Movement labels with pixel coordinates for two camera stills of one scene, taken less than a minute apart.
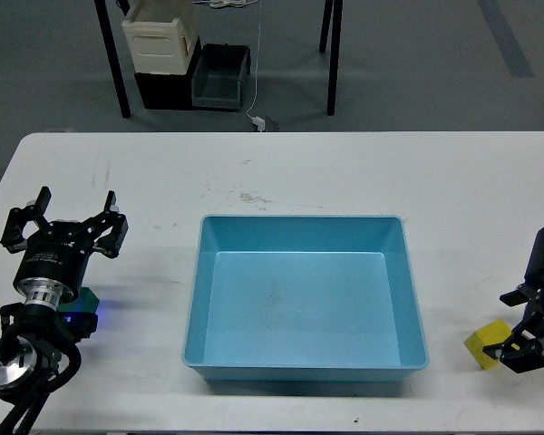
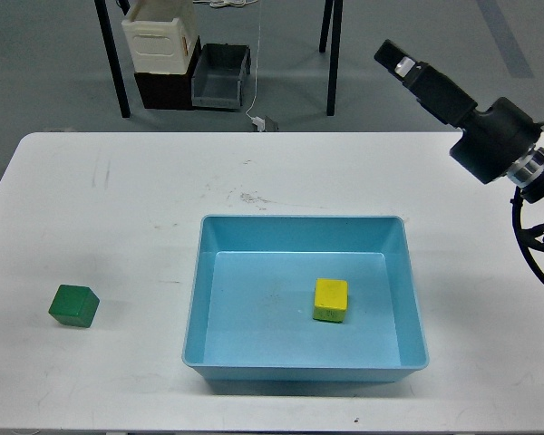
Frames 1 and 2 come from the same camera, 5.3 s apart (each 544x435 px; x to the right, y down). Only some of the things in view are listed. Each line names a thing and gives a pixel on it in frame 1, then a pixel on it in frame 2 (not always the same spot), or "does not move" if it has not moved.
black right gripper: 522,352 → 493,142
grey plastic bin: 218,75 does not move
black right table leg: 332,8 does not move
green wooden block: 86,302 does not move
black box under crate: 168,91 does not move
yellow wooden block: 495,333 → 330,300
